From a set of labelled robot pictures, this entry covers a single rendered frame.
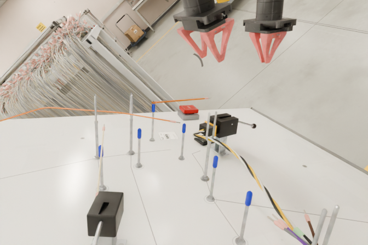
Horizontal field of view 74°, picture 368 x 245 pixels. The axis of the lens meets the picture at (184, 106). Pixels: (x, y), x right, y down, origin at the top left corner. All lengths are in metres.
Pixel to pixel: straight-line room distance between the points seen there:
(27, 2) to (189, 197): 8.66
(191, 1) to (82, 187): 0.38
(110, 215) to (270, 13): 0.48
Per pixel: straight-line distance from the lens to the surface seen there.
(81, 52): 1.08
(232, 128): 0.58
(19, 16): 9.05
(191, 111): 0.78
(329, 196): 0.57
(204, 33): 0.44
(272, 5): 0.59
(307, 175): 0.61
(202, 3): 0.45
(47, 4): 8.79
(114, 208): 0.33
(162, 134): 0.67
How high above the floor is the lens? 1.48
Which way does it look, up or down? 28 degrees down
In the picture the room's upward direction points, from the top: 46 degrees counter-clockwise
